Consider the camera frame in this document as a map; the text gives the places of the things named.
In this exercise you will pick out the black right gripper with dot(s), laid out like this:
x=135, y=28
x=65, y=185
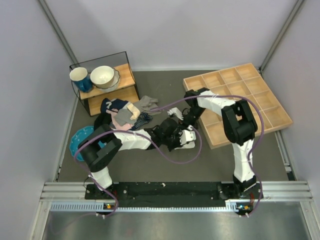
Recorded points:
x=186, y=123

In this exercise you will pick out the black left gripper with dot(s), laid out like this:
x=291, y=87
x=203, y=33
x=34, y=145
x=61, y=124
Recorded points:
x=178, y=142

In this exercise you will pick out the white underwear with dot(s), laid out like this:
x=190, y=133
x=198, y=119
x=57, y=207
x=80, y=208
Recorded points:
x=189, y=145

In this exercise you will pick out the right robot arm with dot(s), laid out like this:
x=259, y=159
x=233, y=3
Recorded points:
x=239, y=127

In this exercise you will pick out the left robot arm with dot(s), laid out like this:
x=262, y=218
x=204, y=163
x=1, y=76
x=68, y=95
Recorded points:
x=100, y=147

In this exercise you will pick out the navy striped underwear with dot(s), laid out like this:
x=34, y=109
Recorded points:
x=143, y=118

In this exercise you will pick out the taupe grey underwear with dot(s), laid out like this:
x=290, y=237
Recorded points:
x=146, y=104

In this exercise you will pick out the cream underwear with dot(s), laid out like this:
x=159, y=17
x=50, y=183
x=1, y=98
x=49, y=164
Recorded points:
x=134, y=110

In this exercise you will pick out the pink underwear navy trim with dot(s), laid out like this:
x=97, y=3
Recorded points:
x=117, y=126

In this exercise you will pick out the black underwear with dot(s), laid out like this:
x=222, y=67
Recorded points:
x=103, y=118

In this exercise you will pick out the navy blue underwear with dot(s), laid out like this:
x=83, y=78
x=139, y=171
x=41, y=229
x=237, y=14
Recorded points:
x=116, y=103

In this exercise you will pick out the white scalloped bowl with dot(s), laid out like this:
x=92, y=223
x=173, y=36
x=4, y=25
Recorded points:
x=115, y=85

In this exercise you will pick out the teal polka dot plate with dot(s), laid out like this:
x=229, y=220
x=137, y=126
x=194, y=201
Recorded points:
x=78, y=137

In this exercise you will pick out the white ceramic bowl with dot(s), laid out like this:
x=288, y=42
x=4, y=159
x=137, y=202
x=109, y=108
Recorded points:
x=103, y=77

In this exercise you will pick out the blue white mug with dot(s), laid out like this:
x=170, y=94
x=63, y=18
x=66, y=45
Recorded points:
x=79, y=76

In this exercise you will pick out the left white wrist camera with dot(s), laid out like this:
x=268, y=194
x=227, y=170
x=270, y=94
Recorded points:
x=187, y=136

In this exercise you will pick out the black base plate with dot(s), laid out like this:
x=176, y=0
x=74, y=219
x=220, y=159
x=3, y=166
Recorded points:
x=179, y=194

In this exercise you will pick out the black wire wooden shelf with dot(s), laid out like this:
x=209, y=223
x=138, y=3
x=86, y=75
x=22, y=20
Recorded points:
x=126, y=90

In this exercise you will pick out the aluminium frame rail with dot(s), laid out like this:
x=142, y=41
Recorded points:
x=86, y=197

